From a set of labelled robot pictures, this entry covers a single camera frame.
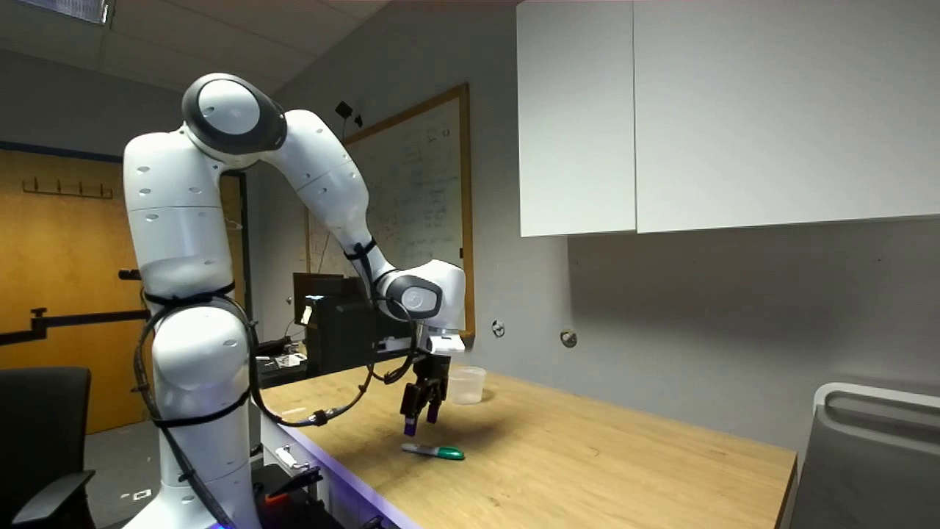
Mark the orange wooden door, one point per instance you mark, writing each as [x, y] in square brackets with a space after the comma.
[60, 264]

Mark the wooden framed whiteboard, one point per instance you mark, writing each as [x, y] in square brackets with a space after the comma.
[414, 210]

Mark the black computer monitor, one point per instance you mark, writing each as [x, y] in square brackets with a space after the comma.
[337, 319]

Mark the black door closer bar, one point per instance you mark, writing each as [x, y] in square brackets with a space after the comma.
[69, 322]

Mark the black office chair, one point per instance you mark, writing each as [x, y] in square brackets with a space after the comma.
[44, 441]

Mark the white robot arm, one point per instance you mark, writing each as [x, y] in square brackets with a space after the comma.
[195, 294]

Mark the white wall cabinet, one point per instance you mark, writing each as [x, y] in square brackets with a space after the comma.
[743, 111]

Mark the small black wall device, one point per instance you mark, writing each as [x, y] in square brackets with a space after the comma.
[346, 110]

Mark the wall coat hook rail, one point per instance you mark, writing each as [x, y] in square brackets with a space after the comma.
[69, 186]

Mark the orange black bar clamp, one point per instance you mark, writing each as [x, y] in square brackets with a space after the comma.
[289, 482]

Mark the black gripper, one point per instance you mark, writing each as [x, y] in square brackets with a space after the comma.
[431, 372]

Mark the green marker pen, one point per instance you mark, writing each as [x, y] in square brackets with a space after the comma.
[434, 451]

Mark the ceiling light panel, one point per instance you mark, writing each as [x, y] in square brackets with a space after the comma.
[73, 7]

